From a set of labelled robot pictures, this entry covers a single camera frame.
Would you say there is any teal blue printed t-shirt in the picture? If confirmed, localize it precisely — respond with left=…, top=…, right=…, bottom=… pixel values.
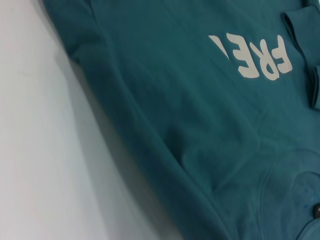
left=42, top=0, right=320, bottom=240

